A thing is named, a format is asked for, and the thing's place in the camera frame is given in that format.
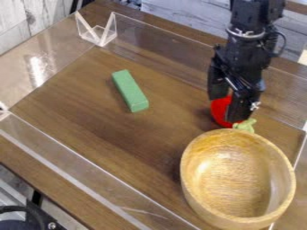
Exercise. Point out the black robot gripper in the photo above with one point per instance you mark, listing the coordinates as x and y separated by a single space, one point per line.
237 68

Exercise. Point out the clear acrylic tray wall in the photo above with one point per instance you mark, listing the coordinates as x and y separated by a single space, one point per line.
104 162

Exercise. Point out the wooden bowl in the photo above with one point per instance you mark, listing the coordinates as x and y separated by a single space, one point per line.
238 179

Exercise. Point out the red plush strawberry toy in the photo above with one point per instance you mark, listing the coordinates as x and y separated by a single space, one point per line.
218 108

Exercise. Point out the green rectangular block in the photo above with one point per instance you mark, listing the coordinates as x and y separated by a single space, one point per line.
135 99

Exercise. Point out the clear acrylic corner bracket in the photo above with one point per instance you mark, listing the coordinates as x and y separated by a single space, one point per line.
98 35

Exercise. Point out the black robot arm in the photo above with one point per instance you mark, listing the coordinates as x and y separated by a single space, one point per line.
253 15

